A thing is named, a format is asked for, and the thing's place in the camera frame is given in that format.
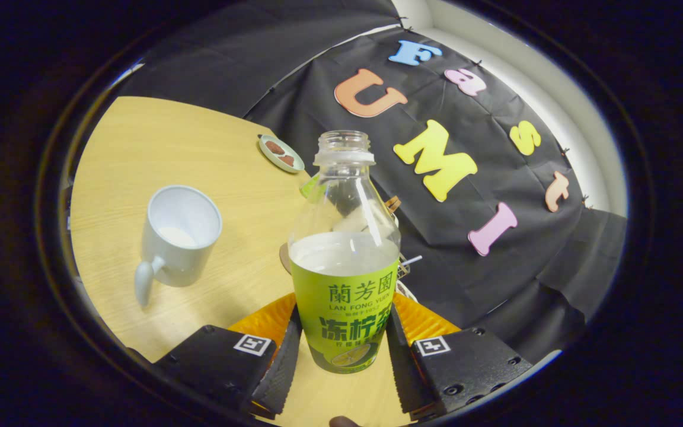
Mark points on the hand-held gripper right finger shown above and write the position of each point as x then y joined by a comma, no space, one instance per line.
404,373

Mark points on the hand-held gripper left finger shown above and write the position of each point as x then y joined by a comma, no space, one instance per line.
279,367

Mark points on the green label juice bottle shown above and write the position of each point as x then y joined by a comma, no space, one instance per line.
344,296

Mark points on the round brown coaster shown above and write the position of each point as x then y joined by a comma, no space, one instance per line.
284,258

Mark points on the white cup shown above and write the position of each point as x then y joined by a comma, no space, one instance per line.
181,261

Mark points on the capped green label bottle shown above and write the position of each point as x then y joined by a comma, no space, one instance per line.
309,188

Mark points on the black backdrop cloth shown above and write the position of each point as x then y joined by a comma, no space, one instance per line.
466,284

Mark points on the metal spoon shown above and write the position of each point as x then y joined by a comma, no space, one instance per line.
414,259

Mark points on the toast slices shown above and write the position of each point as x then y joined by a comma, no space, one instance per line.
393,204

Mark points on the pale green plate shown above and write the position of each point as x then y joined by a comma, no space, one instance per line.
294,162

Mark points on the brown meat patty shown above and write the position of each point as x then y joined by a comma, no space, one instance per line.
287,160
274,147

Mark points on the wooden table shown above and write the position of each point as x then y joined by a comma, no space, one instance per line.
140,148

